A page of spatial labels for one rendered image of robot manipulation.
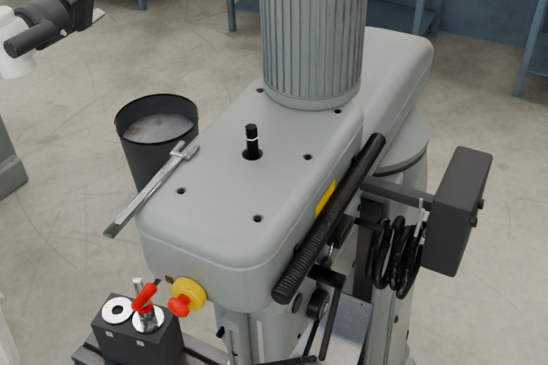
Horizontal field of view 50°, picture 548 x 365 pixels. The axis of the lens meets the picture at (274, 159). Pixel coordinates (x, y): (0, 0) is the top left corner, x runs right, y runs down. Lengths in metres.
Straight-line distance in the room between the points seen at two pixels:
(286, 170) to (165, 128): 2.51
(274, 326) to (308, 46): 0.57
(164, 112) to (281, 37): 2.58
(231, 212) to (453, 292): 2.46
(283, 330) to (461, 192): 0.46
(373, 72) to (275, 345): 0.70
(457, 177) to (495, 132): 3.13
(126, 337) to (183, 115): 2.01
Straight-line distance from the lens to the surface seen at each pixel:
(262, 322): 1.24
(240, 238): 0.90
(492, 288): 3.37
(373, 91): 1.44
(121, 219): 0.95
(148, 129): 3.49
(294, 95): 1.13
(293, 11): 1.04
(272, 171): 1.00
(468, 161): 1.33
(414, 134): 1.65
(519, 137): 4.41
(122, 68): 5.14
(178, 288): 0.99
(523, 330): 3.26
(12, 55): 1.15
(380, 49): 1.62
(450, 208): 1.22
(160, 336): 1.75
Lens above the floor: 2.55
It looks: 40 degrees down
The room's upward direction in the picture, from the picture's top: 2 degrees counter-clockwise
